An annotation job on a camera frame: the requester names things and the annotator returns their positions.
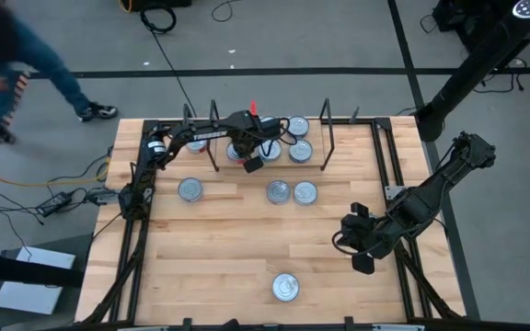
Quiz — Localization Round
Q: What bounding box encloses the black floor equipment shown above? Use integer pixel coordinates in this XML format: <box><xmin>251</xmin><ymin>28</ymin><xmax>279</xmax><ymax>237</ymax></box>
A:
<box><xmin>432</xmin><ymin>0</ymin><xmax>514</xmax><ymax>51</ymax></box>

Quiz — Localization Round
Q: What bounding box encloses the yellow floor cable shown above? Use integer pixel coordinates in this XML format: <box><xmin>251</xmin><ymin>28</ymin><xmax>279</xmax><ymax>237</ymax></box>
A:
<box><xmin>0</xmin><ymin>155</ymin><xmax>112</xmax><ymax>189</ymax></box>

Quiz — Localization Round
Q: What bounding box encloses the black coiled floor cable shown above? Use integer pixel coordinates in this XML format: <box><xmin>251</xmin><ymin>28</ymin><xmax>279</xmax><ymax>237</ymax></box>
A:
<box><xmin>138</xmin><ymin>2</ymin><xmax>198</xmax><ymax>119</ymax></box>

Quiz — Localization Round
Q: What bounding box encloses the white flat box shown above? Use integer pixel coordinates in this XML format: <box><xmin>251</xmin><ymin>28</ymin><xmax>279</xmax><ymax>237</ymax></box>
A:
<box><xmin>0</xmin><ymin>245</ymin><xmax>77</xmax><ymax>316</ymax></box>

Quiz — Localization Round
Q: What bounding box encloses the black aluminium table frame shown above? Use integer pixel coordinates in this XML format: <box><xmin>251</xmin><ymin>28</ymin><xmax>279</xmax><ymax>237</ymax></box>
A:
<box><xmin>78</xmin><ymin>117</ymin><xmax>468</xmax><ymax>331</ymax></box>

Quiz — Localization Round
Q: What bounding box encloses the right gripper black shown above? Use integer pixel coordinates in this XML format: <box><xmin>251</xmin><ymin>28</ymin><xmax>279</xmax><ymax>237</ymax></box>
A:
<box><xmin>338</xmin><ymin>201</ymin><xmax>393</xmax><ymax>257</ymax></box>

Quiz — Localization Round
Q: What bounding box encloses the person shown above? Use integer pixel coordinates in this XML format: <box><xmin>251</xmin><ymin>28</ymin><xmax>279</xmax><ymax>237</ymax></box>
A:
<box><xmin>0</xmin><ymin>0</ymin><xmax>120</xmax><ymax>146</ymax></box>

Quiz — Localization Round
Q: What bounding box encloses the black power adapter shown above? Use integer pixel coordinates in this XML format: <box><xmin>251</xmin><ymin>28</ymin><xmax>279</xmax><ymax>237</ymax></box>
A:
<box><xmin>84</xmin><ymin>187</ymin><xmax>121</xmax><ymax>206</ymax></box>
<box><xmin>34</xmin><ymin>190</ymin><xmax>74</xmax><ymax>218</ymax></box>

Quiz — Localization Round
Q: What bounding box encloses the red label seafood can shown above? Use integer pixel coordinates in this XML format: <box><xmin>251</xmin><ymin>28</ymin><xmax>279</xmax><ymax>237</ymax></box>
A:
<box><xmin>185</xmin><ymin>139</ymin><xmax>209</xmax><ymax>154</ymax></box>
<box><xmin>265</xmin><ymin>178</ymin><xmax>293</xmax><ymax>206</ymax></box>
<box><xmin>225</xmin><ymin>141</ymin><xmax>248</xmax><ymax>163</ymax></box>

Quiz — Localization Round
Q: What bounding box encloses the black desk edge bar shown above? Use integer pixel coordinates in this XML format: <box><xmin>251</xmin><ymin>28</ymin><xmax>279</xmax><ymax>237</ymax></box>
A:
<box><xmin>0</xmin><ymin>250</ymin><xmax>86</xmax><ymax>289</ymax></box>

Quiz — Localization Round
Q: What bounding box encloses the blue label tuna can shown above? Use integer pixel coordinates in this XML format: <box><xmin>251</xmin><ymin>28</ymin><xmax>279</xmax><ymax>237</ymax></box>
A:
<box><xmin>177</xmin><ymin>177</ymin><xmax>204</xmax><ymax>203</ymax></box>
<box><xmin>271</xmin><ymin>271</ymin><xmax>301</xmax><ymax>302</ymax></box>
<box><xmin>288</xmin><ymin>138</ymin><xmax>315</xmax><ymax>165</ymax></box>
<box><xmin>285</xmin><ymin>115</ymin><xmax>311</xmax><ymax>140</ymax></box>

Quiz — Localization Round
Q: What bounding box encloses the wooden shelf with black frames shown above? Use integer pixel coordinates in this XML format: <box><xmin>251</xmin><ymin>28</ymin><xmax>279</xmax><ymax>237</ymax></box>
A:
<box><xmin>208</xmin><ymin>97</ymin><xmax>338</xmax><ymax>172</ymax></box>

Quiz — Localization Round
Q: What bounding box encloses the white light bar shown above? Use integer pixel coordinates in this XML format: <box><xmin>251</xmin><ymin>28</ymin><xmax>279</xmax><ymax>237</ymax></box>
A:
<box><xmin>373</xmin><ymin>323</ymin><xmax>427</xmax><ymax>331</ymax></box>
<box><xmin>116</xmin><ymin>324</ymin><xmax>170</xmax><ymax>331</ymax></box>

